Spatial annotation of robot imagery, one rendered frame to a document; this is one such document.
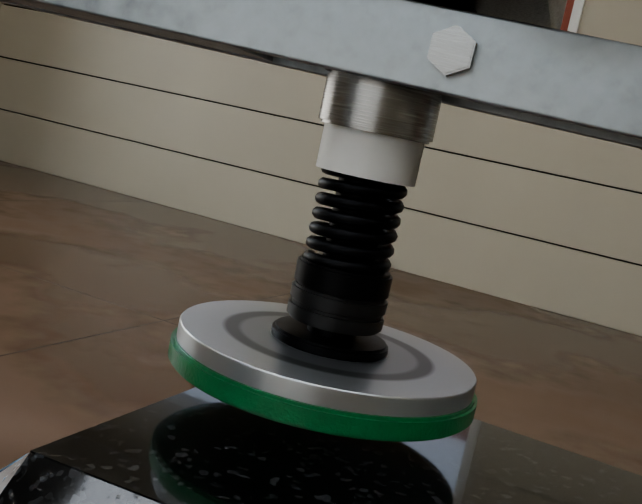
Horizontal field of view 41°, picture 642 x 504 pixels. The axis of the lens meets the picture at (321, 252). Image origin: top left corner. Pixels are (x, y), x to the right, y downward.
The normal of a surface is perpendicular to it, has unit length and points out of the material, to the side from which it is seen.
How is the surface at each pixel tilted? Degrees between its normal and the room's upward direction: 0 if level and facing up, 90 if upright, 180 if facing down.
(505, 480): 0
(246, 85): 90
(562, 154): 90
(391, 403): 90
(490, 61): 90
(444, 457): 0
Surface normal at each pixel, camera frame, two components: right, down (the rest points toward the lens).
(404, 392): 0.21, -0.97
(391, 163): 0.38, 0.22
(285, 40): -0.28, 0.08
